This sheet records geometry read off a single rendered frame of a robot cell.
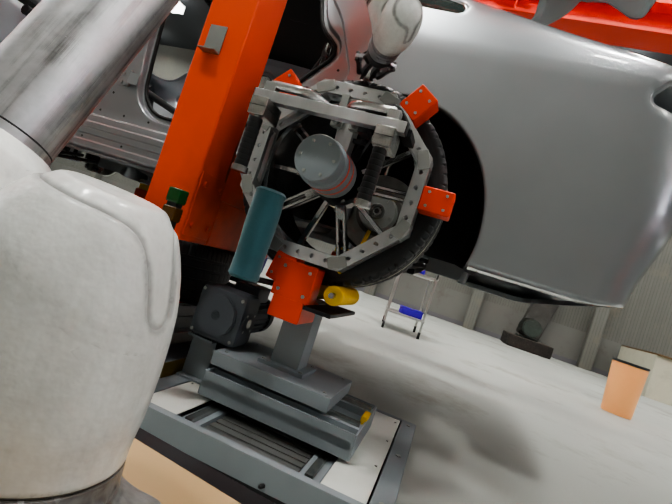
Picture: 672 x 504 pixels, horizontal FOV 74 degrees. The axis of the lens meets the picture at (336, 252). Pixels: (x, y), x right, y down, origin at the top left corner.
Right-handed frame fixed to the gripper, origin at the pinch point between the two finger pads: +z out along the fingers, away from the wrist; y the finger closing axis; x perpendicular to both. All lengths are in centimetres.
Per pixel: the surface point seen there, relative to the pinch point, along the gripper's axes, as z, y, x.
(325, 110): -28.0, -12.7, -23.5
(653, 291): 832, 963, 57
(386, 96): -15.4, 4.7, -10.3
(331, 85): -8.1, -10.8, -8.6
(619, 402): 272, 378, -134
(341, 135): -10.0, -5.0, -23.1
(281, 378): -5, -7, -97
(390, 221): 32, 27, -39
